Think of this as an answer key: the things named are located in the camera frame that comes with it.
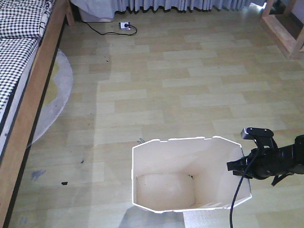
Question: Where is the black camera cable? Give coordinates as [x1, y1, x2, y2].
[228, 149, 258, 228]

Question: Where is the grey round rug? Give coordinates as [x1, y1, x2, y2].
[28, 49, 74, 146]

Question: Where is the white plastic trash bin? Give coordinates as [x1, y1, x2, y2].
[131, 136, 252, 213]

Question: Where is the black white checkered bedding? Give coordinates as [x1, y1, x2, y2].
[0, 0, 55, 112]

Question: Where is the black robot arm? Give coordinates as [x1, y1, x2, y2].
[227, 135, 304, 186]

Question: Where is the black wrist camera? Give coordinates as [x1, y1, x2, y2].
[241, 127, 278, 149]

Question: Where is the wooden shelf frame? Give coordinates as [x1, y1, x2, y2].
[260, 0, 304, 59]

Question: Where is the light grey curtain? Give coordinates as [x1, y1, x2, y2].
[71, 0, 265, 22]

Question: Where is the wooden bed frame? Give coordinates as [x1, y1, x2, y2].
[0, 0, 74, 225]

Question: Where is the floor power socket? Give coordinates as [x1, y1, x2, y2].
[118, 22, 131, 30]

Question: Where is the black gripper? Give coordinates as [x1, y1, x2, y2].
[227, 148, 283, 180]

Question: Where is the black power cord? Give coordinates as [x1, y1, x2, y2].
[82, 21, 138, 36]

